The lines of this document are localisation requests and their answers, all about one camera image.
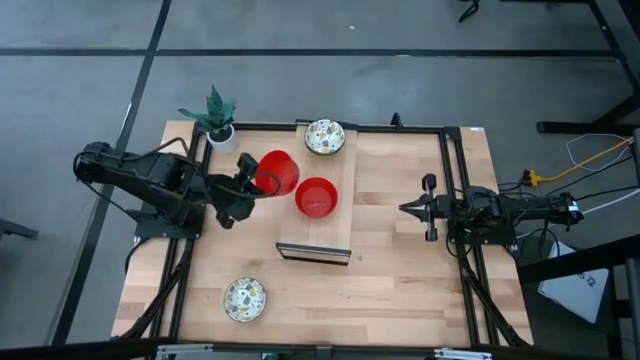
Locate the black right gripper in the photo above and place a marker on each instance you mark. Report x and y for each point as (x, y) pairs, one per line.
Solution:
(440, 207)

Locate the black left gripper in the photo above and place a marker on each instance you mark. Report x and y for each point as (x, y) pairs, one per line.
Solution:
(232, 197)

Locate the red plastic mini bowl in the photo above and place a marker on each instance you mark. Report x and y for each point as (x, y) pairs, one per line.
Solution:
(316, 197)
(284, 164)

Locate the speckled ceramic mini bowl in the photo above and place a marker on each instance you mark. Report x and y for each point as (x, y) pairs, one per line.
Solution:
(325, 135)
(244, 300)
(325, 154)

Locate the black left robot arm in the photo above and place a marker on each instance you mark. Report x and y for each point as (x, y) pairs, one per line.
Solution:
(135, 182)

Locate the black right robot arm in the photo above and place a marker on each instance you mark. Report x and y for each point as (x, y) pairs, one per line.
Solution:
(540, 207)

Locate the green plant in white pot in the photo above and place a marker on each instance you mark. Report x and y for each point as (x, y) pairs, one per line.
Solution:
(222, 142)

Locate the yellow power strip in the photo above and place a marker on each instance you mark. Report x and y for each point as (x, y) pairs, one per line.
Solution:
(535, 177)

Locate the white flat box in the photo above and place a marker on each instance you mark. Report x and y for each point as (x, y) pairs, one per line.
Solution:
(575, 295)

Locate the black crossbeam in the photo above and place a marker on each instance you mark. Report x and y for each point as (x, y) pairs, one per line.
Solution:
(75, 352)

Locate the dark grey furniture foot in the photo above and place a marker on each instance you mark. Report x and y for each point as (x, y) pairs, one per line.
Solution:
(15, 230)

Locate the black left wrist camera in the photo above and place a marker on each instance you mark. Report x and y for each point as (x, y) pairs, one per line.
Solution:
(247, 164)

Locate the wooden shelf with black frame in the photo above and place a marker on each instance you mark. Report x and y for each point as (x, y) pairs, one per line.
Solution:
(320, 235)

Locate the black aluminium table frame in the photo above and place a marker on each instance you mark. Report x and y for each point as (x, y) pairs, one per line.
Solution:
(375, 130)

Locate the small black bracket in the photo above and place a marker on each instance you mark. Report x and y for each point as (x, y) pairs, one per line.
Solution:
(396, 121)

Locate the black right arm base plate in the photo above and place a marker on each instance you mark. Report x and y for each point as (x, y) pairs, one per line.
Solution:
(505, 239)

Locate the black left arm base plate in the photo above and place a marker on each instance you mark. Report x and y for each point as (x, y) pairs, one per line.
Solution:
(150, 230)

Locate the silver metal bracket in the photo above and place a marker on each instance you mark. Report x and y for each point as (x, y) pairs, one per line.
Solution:
(462, 354)
(185, 350)

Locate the black table frame beam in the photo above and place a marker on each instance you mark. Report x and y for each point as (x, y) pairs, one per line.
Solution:
(580, 260)

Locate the black desk leg frame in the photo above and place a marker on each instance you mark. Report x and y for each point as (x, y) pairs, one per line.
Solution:
(575, 128)

